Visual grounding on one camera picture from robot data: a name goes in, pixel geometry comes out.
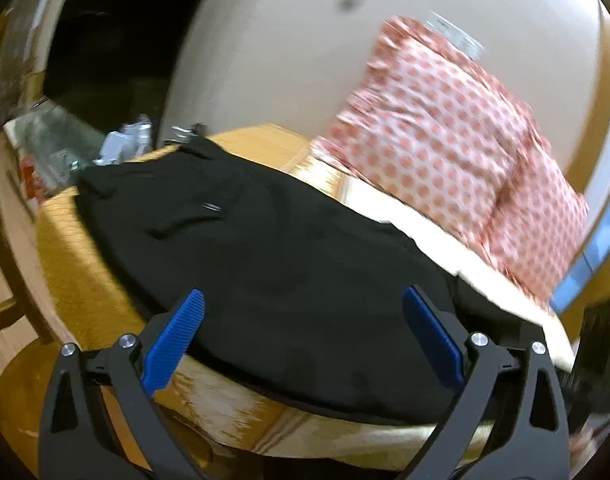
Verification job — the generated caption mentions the yellow woven bed mat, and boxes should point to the yellow woven bed mat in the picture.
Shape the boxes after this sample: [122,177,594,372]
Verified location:
[35,122,576,473]

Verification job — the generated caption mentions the clear plastic bag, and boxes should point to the clear plastic bag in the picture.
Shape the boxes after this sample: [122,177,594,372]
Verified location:
[5,102,113,188]

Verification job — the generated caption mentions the small red dotted pillow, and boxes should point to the small red dotted pillow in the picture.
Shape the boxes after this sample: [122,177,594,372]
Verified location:
[484,144,592,307]

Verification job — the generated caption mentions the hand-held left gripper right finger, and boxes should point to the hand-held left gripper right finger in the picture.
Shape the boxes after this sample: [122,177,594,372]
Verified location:
[403,285,572,480]

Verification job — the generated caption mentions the black pants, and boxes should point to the black pants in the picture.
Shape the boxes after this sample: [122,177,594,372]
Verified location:
[75,137,546,425]

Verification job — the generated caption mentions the white plastic item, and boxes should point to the white plastic item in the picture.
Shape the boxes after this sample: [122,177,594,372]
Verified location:
[96,114,156,166]

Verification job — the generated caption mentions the clear plastic bottle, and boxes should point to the clear plastic bottle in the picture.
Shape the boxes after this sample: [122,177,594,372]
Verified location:
[427,10,486,61]

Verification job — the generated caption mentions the large red dotted pillow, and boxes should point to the large red dotted pillow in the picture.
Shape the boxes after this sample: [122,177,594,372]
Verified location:
[309,15,542,257]

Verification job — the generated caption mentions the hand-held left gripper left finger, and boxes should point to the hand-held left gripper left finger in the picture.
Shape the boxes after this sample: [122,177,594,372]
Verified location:
[37,289,206,480]

